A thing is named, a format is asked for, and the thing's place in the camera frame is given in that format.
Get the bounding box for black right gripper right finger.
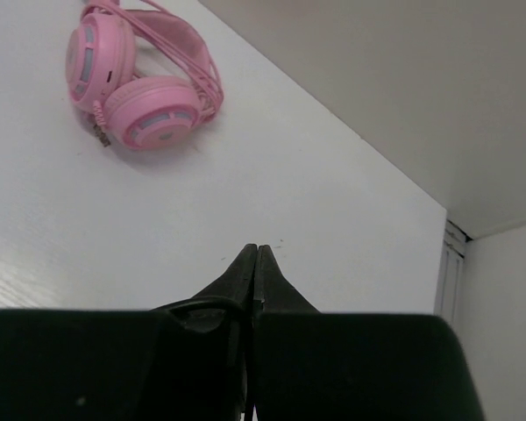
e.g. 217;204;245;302
252;246;484;420

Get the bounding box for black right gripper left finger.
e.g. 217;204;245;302
0;244;258;420

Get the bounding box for thin black headphone cable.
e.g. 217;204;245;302
166;296;255;421

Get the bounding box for aluminium rail right edge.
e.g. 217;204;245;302
434;220;468;325

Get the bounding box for pink headphones with wrapped cable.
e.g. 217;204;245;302
65;1;224;150

